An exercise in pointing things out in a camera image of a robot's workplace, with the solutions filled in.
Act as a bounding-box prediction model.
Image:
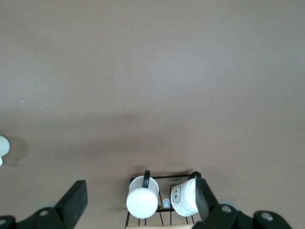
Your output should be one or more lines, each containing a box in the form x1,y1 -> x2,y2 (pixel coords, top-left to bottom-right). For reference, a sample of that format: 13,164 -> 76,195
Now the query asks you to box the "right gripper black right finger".
192,178 -> 293,229

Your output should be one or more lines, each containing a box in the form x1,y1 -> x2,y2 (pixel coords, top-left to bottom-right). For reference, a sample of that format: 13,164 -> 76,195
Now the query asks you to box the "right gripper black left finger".
0,180 -> 89,229

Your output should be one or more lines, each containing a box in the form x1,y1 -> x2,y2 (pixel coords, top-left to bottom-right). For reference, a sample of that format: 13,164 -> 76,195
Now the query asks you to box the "white cup with handle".
0,135 -> 11,167

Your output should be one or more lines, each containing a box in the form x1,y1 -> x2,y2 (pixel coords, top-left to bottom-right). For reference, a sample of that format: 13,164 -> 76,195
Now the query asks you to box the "white mug with face print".
169,171 -> 203,218

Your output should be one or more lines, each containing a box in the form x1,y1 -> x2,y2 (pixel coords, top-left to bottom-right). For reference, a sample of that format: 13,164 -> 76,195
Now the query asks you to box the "brown table cover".
0,0 -> 305,229

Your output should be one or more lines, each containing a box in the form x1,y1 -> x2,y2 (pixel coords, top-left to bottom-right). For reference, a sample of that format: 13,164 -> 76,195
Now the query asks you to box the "black wire mug rack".
120,173 -> 203,229

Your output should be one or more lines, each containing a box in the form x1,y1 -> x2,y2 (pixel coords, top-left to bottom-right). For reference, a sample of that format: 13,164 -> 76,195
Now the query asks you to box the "plain white black-handled mug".
126,169 -> 159,219

